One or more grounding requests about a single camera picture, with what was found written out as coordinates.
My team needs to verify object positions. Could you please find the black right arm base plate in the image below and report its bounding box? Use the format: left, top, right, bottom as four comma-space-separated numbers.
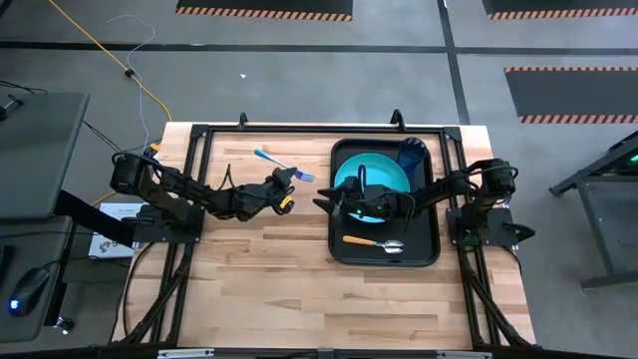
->
447, 206, 520, 250

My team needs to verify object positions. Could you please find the black floor cable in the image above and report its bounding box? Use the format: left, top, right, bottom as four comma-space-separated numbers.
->
0, 79, 163, 156

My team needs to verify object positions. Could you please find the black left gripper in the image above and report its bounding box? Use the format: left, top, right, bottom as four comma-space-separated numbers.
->
241, 167, 299, 218

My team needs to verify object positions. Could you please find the black aluminium table frame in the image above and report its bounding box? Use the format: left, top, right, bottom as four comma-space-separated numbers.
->
112, 109, 537, 350

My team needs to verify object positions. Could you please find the black computer mouse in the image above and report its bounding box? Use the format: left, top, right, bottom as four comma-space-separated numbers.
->
7, 267, 52, 318

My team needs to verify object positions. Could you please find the black hazard-striped floor mat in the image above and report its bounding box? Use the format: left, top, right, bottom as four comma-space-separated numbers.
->
481, 0, 638, 21
504, 66, 638, 125
174, 0, 354, 23

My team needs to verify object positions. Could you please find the orange-handled metal spoon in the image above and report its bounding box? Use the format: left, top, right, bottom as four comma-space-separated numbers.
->
342, 234, 406, 255

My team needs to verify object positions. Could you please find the teal plate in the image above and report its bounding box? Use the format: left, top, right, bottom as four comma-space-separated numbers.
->
333, 152, 412, 224

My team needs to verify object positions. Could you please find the black plastic tray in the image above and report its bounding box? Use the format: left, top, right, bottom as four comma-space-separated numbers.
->
327, 138, 443, 268

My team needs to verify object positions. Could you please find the blue translucent cup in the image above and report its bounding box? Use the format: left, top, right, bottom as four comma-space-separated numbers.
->
397, 137, 429, 178

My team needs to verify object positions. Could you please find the grey desk top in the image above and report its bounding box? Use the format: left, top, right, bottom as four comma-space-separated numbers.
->
0, 91, 91, 223

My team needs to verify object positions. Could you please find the thin grey floor cable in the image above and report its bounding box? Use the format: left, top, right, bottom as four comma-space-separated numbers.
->
105, 14, 158, 147

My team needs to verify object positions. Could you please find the black metal side table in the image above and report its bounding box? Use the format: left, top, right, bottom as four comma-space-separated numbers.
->
548, 130, 638, 290

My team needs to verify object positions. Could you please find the blue-handled fork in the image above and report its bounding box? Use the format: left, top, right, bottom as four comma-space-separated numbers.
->
253, 148, 317, 183

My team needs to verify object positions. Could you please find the yellow floor cable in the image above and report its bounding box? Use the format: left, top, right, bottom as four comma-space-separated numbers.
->
48, 0, 173, 206

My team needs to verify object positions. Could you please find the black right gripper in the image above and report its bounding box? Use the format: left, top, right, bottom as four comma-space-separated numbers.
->
312, 175, 375, 220

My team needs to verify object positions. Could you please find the dark low desk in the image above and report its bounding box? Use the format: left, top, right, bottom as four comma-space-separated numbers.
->
0, 216, 76, 345

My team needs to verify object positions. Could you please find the black handle on desk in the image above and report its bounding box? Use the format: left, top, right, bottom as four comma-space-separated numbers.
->
0, 94, 25, 122

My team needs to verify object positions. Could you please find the white printed box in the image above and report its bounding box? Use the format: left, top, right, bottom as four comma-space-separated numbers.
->
88, 200, 142, 260

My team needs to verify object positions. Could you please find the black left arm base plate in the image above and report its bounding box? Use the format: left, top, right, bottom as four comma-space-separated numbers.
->
132, 203, 205, 246

